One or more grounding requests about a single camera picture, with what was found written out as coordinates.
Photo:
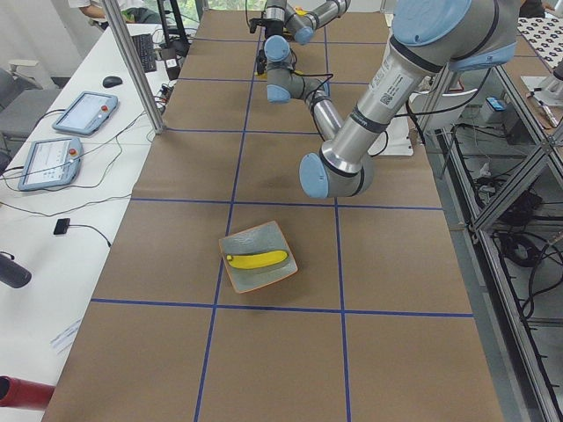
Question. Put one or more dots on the red cylinder object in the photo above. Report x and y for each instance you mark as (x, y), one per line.
(23, 394)

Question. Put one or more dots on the blue smartphone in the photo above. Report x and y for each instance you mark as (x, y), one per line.
(496, 104)

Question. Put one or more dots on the lower blue teach pendant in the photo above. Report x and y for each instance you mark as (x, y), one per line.
(51, 163)

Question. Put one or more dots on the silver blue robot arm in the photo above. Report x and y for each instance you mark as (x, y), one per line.
(279, 16)
(426, 36)

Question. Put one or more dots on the small black box device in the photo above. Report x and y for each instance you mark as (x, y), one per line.
(61, 226)

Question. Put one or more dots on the blue teach pendant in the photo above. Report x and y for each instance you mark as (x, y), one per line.
(51, 163)
(86, 114)

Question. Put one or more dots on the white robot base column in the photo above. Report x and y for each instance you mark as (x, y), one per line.
(437, 103)

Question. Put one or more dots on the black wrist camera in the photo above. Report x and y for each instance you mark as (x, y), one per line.
(261, 63)
(254, 23)

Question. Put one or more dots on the square grey orange-rimmed plate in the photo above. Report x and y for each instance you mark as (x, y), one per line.
(265, 237)

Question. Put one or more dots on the black computer mouse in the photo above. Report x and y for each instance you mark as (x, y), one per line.
(111, 81)

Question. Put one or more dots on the large yellow banana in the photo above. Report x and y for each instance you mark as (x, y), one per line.
(258, 260)

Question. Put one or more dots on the black keyboard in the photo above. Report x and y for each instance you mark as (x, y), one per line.
(143, 45)

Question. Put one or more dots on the aluminium frame post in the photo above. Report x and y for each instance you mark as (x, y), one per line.
(128, 53)

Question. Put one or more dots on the aluminium frame rack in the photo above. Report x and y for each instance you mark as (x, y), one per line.
(506, 173)

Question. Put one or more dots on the upper blue teach pendant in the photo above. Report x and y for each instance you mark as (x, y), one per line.
(86, 114)

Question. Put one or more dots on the brown paper table mat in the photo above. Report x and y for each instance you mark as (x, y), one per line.
(375, 325)

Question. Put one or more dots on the dark grey cylinder object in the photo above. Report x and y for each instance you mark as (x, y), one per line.
(11, 273)

